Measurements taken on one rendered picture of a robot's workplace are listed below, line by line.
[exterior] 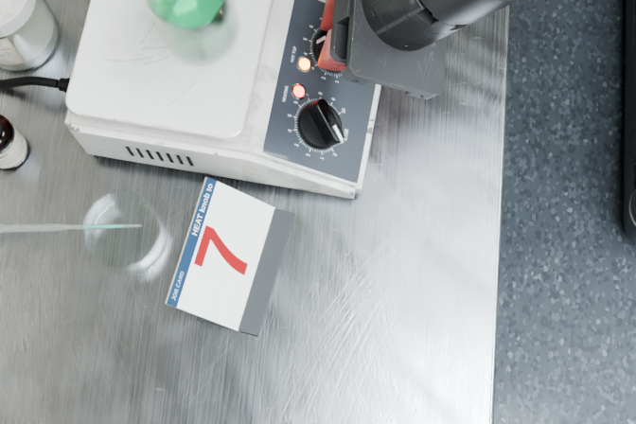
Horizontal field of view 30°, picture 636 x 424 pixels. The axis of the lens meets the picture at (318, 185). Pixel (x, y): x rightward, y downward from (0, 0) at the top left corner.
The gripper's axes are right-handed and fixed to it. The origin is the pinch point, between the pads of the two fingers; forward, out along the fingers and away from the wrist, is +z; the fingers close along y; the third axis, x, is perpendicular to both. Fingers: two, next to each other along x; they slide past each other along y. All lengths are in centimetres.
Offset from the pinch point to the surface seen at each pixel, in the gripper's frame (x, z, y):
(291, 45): -2.5, 1.3, 0.3
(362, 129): 3.4, 1.3, 5.0
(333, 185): 1.7, 1.8, 9.2
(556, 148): 63, 59, -16
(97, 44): -14.6, 5.3, 1.9
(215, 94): -7.6, 1.1, 4.8
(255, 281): -1.4, 6.5, 15.7
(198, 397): -4.1, 8.0, 23.8
